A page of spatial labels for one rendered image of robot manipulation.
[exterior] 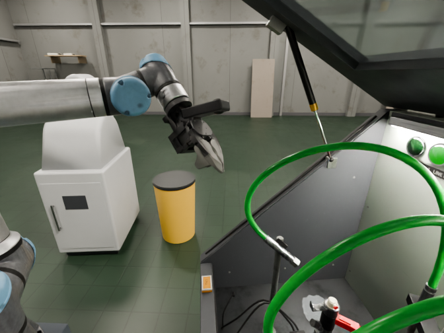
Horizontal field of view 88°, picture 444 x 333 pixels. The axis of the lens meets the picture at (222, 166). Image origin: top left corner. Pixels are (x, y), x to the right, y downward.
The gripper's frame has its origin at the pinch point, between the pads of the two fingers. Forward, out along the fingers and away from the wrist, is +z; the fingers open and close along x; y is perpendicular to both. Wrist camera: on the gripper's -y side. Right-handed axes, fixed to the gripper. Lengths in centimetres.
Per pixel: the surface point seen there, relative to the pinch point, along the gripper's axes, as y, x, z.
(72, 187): 152, -46, -69
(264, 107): 156, -790, -259
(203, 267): 31.9, -11.3, 21.1
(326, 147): -21.5, 1.5, 9.2
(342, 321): -5.9, 1.3, 38.6
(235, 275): 29.7, -20.7, 30.0
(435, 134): -38.3, -17.6, 18.3
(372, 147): -27.4, 0.2, 13.4
